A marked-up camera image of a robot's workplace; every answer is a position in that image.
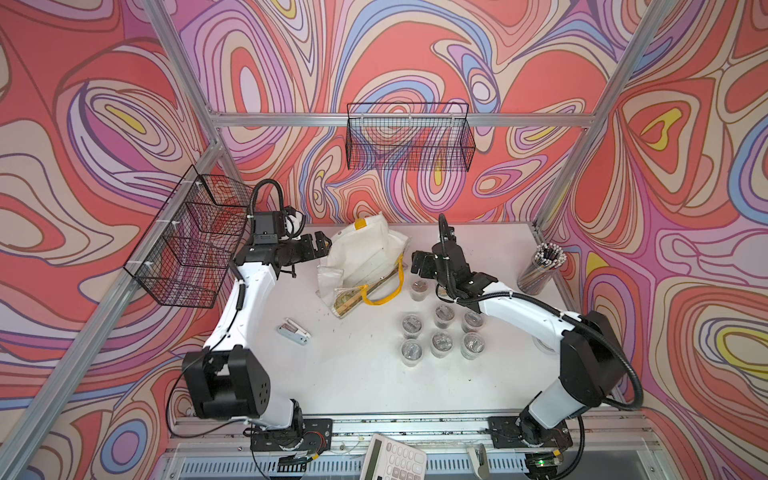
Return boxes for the white canvas bag yellow handles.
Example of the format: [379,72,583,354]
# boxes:
[317,214,409,318]

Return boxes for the seed jar removed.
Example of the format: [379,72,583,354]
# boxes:
[433,304,455,329]
[461,332,486,360]

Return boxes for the seed jar purple label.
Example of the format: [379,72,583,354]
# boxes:
[400,313,423,339]

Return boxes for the seed jar green label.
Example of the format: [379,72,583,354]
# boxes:
[399,339,424,367]

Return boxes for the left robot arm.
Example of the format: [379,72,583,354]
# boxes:
[180,179,332,437]

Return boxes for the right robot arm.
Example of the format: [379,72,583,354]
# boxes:
[411,214,644,447]

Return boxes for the silver stapler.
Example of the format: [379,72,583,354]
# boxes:
[277,318,311,345]

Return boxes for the pencil holder with pencils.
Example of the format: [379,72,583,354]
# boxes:
[517,242,566,295]

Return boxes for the tape roll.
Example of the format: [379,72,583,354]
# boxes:
[532,337,560,356]

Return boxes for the white calculator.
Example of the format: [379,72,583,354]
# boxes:
[359,433,428,480]

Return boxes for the left wire basket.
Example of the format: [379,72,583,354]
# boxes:
[123,167,251,308]

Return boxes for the wire basket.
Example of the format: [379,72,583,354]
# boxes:
[123,167,251,308]
[345,100,476,172]

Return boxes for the back wire basket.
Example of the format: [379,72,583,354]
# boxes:
[345,100,476,172]

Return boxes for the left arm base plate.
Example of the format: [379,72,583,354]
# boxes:
[243,417,333,454]

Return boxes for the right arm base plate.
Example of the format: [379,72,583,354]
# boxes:
[487,415,573,450]

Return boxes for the white clip at front rail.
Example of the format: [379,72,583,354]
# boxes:
[466,443,490,480]

